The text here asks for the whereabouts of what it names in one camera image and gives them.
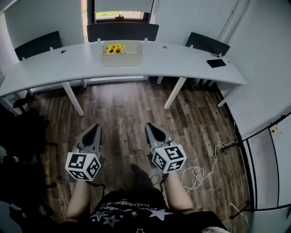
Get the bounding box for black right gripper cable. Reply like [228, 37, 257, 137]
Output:
[149, 173, 167, 197]

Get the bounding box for dark-framed window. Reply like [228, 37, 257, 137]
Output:
[87, 0, 156, 24]

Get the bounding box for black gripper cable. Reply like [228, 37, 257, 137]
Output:
[149, 173, 167, 197]
[90, 181, 107, 199]

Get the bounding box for yellow sunflower bouquet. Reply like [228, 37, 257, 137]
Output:
[105, 42, 127, 55]

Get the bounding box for long white desk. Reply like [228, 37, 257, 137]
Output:
[0, 40, 248, 117]

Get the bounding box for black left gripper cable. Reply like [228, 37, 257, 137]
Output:
[90, 181, 107, 199]

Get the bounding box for black office chair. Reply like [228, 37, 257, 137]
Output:
[0, 97, 59, 233]

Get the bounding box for person's left forearm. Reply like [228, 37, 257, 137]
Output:
[65, 180, 92, 223]

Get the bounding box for wide dark desk divider panel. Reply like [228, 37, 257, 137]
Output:
[86, 23, 160, 43]

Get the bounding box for white roller blind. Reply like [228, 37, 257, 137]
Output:
[94, 0, 155, 14]

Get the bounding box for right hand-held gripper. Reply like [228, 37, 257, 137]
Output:
[145, 122, 187, 174]

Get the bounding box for cream perforated plastic basket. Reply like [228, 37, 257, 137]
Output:
[101, 41, 144, 67]

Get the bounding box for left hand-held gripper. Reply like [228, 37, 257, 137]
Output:
[65, 124, 102, 182]

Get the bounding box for black star-print t-shirt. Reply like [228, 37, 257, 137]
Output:
[51, 187, 231, 233]

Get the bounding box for white wall conduit pipes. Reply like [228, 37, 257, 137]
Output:
[217, 0, 242, 42]

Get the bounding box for black metal partition frame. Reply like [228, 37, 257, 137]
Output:
[229, 112, 291, 219]

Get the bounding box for person's right forearm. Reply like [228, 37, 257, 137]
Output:
[162, 172, 195, 215]

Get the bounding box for white floor cable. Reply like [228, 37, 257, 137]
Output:
[181, 141, 239, 193]

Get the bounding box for person's black shoe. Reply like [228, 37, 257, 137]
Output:
[130, 163, 156, 191]

